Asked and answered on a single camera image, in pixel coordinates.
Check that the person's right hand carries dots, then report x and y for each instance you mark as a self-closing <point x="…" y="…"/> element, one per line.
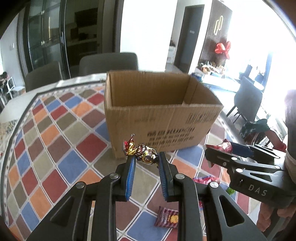
<point x="264" y="215"/>

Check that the brown cardboard box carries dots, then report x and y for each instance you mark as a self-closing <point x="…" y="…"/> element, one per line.
<point x="148" y="120"/>

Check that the white shelf unit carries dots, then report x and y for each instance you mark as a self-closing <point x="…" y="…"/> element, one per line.
<point x="171" y="54"/>

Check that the shiny gold-wrapped candy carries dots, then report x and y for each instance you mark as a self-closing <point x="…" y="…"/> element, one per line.
<point x="145" y="155"/>

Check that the colourful checkered tablecloth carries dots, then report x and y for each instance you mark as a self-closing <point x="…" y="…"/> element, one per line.
<point x="69" y="143"/>

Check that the white stool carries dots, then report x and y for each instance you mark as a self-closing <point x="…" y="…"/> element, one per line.
<point x="9" y="84"/>

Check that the dark red snack packet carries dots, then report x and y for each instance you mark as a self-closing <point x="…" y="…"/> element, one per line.
<point x="166" y="216"/>

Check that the pink packet with blue label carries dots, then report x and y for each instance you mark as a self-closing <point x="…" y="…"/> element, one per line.
<point x="204" y="179"/>

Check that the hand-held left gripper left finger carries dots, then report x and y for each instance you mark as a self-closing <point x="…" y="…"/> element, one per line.
<point x="130" y="176"/>

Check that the dark interior door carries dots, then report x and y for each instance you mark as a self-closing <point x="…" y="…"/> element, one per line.
<point x="188" y="39"/>

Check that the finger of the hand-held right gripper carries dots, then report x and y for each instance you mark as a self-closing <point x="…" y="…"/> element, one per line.
<point x="222" y="158"/>
<point x="240" y="149"/>

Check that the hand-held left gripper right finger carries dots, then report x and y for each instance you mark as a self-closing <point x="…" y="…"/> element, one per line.
<point x="163" y="176"/>

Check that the red foil balloon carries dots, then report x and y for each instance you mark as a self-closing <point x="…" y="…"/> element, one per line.
<point x="223" y="48"/>

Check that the dark green cloth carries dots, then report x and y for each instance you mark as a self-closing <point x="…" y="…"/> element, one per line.
<point x="253" y="128"/>

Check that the dark glass cabinet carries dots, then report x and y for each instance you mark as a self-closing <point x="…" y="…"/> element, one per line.
<point x="46" y="34"/>

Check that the small red snack packet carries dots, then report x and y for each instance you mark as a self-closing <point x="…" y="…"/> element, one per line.
<point x="222" y="147"/>

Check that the dark slatted wall panel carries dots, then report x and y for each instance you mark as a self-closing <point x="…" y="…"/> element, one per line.
<point x="216" y="27"/>

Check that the grey dining chair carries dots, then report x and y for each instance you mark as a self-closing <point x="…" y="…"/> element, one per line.
<point x="107" y="62"/>
<point x="42" y="74"/>
<point x="248" y="99"/>

